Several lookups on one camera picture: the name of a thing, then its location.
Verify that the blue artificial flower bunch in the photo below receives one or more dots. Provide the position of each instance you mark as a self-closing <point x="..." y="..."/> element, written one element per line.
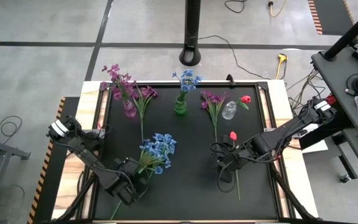
<point x="158" y="149"/>
<point x="187" y="81"/>

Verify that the red artificial tulip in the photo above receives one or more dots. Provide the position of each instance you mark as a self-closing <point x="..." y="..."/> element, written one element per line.
<point x="246" y="99"/>
<point x="233" y="136"/>

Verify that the yellow power plug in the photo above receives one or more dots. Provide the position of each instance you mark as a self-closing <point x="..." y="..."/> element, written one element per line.
<point x="282" y="57"/>

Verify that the black slanted pole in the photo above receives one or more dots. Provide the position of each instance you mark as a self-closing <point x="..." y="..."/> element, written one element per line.
<point x="350" y="32"/>

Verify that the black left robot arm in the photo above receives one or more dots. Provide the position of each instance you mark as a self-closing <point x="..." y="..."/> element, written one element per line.
<point x="85" y="152"/>

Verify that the purple glass vase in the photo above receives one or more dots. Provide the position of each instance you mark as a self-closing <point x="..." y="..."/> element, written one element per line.
<point x="130" y="110"/>

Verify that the green glass vase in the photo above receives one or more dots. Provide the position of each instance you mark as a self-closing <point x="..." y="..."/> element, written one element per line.
<point x="181" y="108"/>

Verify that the black camera stand pole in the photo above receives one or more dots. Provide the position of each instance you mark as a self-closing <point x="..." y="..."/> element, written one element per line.
<point x="191" y="31"/>

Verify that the black clamp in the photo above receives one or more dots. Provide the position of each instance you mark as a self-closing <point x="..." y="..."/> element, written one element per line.
<point x="230" y="80"/>

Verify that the caster wheel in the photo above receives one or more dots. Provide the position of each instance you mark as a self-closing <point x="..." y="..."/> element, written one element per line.
<point x="346" y="179"/>

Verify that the white paper sheet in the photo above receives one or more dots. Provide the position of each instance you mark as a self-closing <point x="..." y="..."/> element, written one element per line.
<point x="317" y="146"/>

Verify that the black mat with striped edge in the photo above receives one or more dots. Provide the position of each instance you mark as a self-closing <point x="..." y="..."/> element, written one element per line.
<point x="331" y="15"/>
<point x="70" y="105"/>

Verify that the black table border frame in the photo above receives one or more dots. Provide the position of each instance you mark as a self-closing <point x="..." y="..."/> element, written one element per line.
<point x="197" y="84"/>

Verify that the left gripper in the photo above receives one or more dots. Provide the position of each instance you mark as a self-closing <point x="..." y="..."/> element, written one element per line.
<point x="118" y="185"/>

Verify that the clear glass vase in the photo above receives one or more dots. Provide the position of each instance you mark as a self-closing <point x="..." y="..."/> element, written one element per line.
<point x="229" y="111"/>

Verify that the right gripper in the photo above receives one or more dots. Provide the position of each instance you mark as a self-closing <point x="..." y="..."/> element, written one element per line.
<point x="239" y="154"/>

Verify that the grey metal stand leg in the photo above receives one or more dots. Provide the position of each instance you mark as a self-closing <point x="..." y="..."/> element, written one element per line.
<point x="5" y="148"/>

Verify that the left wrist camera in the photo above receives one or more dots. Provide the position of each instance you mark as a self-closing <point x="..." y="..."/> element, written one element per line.
<point x="126" y="165"/>

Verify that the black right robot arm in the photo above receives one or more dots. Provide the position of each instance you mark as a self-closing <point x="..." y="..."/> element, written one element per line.
<point x="278" y="135"/>

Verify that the purple artificial flower bunch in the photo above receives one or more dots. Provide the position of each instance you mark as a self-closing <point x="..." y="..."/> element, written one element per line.
<point x="211" y="99"/>
<point x="148" y="92"/>
<point x="118" y="84"/>

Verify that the black diagonal frame strut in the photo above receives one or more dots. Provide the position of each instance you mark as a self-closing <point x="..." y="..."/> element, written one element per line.
<point x="291" y="196"/>
<point x="79" y="199"/>

